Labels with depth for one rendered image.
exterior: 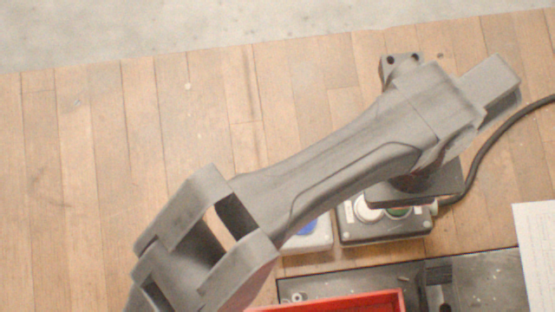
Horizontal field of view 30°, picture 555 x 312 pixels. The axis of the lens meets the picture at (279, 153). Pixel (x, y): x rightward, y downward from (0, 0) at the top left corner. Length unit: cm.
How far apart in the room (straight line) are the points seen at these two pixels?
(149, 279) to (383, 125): 23
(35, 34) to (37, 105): 107
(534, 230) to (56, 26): 139
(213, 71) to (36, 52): 110
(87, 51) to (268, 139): 112
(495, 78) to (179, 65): 46
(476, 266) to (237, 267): 49
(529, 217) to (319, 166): 47
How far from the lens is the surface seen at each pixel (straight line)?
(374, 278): 121
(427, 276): 114
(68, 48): 234
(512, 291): 124
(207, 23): 233
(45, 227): 125
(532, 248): 125
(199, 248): 84
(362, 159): 85
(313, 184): 82
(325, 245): 119
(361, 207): 119
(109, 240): 123
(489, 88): 98
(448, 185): 108
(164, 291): 86
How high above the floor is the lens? 208
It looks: 70 degrees down
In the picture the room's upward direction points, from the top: 1 degrees clockwise
